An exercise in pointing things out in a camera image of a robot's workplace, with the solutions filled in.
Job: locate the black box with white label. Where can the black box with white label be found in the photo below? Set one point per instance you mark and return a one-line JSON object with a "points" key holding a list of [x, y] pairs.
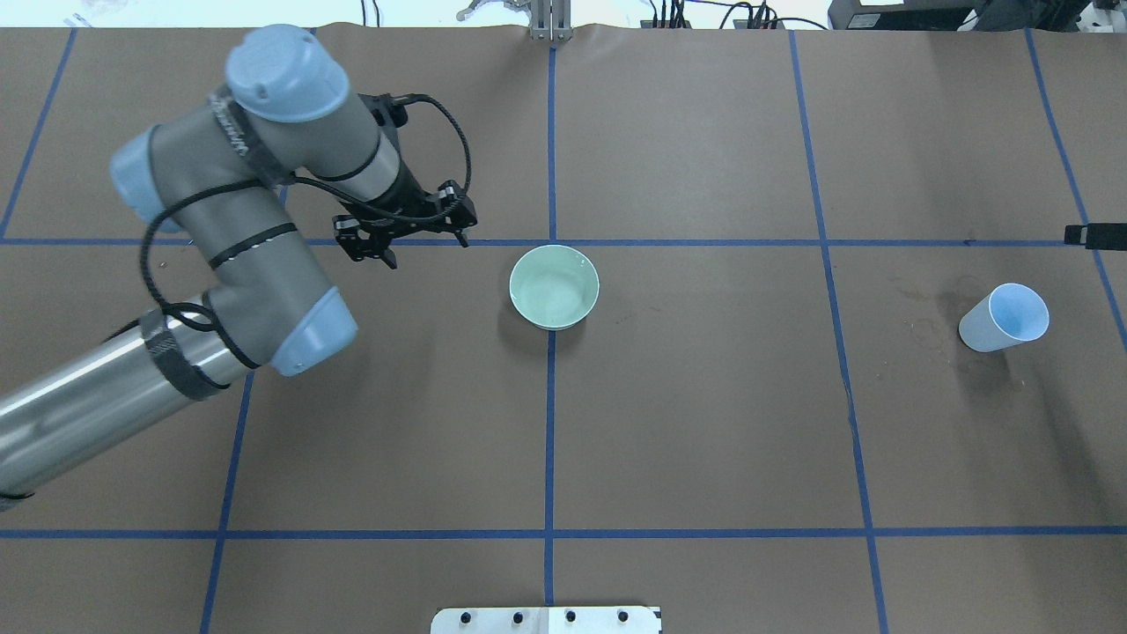
{"points": [[939, 16]]}

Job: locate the aluminium frame post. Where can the aluminium frame post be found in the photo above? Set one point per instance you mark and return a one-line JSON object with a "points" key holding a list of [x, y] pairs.
{"points": [[550, 20]]}

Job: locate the light blue plastic cup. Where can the light blue plastic cup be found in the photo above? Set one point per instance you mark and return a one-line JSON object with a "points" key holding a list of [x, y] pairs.
{"points": [[1009, 315]]}

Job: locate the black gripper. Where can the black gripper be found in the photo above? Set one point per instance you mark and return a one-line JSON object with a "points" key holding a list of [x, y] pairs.
{"points": [[408, 193]]}

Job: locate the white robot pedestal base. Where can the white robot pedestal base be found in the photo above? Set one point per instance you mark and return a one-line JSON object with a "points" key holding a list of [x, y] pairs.
{"points": [[544, 619]]}

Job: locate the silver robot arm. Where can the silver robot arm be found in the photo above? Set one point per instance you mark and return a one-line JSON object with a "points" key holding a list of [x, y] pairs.
{"points": [[233, 284]]}

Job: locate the light green bowl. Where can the light green bowl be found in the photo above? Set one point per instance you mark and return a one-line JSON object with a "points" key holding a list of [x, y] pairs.
{"points": [[554, 287]]}

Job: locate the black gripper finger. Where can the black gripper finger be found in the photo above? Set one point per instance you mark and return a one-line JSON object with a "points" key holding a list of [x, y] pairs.
{"points": [[1096, 235]]}

